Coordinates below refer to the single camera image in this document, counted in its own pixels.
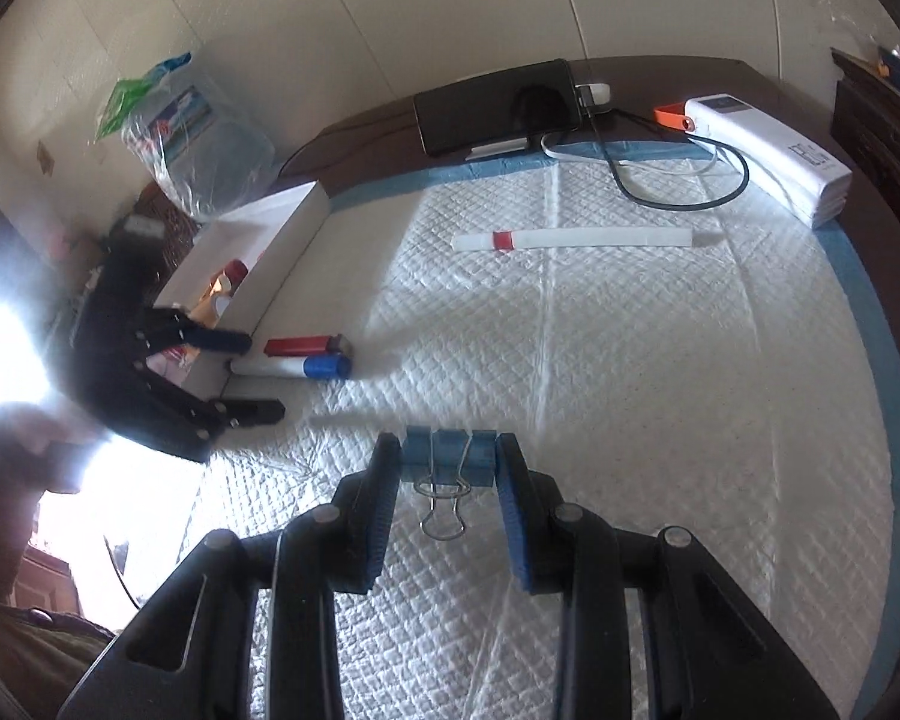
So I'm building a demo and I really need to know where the white tube red band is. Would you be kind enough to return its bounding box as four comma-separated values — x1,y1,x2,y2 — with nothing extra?
451,225,695,254

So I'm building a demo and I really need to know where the orange cable connector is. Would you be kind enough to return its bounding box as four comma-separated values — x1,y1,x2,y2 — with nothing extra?
654,101,697,133

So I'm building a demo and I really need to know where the carved dark wooden furniture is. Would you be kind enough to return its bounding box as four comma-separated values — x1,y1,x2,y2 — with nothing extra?
829,49,900,260

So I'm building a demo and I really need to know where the person's olive clothing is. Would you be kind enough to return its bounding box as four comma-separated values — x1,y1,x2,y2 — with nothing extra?
0,600,115,720

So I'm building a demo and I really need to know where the red lighter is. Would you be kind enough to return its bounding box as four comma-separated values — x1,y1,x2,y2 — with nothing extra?
264,334,353,359

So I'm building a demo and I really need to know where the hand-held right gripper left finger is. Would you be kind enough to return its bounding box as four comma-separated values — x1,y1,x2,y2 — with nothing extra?
56,431,404,720

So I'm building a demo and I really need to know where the person's left hand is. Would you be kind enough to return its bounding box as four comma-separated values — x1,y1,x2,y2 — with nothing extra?
0,401,113,497

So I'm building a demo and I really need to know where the white marker blue cap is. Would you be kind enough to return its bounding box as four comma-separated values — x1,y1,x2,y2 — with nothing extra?
229,354,353,383

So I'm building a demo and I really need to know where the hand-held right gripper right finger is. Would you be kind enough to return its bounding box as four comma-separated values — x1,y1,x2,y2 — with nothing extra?
493,433,841,720

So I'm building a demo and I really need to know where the black phone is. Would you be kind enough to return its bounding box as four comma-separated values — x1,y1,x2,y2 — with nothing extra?
412,58,582,158

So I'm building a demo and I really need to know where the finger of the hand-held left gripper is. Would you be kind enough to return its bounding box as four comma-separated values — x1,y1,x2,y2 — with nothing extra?
135,358,286,440
144,306,254,355

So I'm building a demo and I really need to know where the thin black cable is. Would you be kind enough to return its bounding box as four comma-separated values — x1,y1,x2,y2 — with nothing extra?
274,114,421,182

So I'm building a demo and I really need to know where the white quilted pad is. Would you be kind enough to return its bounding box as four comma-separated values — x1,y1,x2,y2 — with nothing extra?
169,139,900,720

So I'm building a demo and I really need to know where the white cardboard box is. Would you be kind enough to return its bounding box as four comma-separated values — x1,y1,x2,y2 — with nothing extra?
150,180,333,395

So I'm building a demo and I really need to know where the clear plastic bag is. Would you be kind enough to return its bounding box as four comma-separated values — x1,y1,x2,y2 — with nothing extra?
94,52,278,222

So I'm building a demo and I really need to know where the blue binder clip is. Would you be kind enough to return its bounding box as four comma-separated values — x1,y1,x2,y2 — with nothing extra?
399,426,500,542

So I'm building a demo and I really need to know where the white power bank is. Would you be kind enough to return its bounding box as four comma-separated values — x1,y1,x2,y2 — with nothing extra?
682,94,854,230

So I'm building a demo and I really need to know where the person's left forearm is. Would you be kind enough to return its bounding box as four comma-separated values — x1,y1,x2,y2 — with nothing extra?
0,484,53,608

